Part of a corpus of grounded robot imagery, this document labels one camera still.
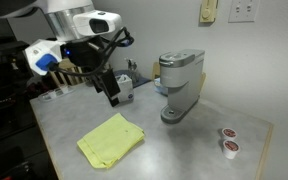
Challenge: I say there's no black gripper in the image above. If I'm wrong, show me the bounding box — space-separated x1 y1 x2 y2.
62 36 122 108

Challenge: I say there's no yellow microfiber towel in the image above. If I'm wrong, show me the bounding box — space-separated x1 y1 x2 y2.
76 112 146 169

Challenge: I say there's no white tissue box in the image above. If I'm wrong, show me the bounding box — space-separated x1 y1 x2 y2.
114 73 135 104

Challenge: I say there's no glass jar with cutlery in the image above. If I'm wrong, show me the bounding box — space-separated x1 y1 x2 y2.
123 57 140 84

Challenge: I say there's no dark blue cloth mat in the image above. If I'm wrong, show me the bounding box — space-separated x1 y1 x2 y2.
113 69 152 90

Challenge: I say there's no small white cup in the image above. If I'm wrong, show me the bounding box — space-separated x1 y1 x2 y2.
58 83 70 95
47 89 58 100

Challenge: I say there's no wooden slat-back chair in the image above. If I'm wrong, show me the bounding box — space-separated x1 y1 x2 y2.
48 58 87 88

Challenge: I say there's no light blue wipes box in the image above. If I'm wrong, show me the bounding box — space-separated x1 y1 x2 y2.
153 77 168 97

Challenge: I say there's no clear plastic tray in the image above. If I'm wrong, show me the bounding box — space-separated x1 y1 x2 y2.
37 84 75 103

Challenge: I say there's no grey pod coffee machine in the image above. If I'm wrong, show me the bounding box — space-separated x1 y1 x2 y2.
158 48 206 125

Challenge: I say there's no black shelf unit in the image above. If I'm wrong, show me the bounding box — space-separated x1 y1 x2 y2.
0 13 35 141

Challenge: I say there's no red-lid coffee pod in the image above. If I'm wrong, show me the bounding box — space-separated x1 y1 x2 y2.
222 139 241 160
221 127 238 141

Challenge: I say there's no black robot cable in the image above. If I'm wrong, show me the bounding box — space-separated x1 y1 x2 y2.
49 26 135 77

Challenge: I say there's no beige wall thermostat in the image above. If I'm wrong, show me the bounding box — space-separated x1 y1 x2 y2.
199 0 219 24

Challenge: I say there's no white light switch plate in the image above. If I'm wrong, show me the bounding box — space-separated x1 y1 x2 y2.
228 0 261 24

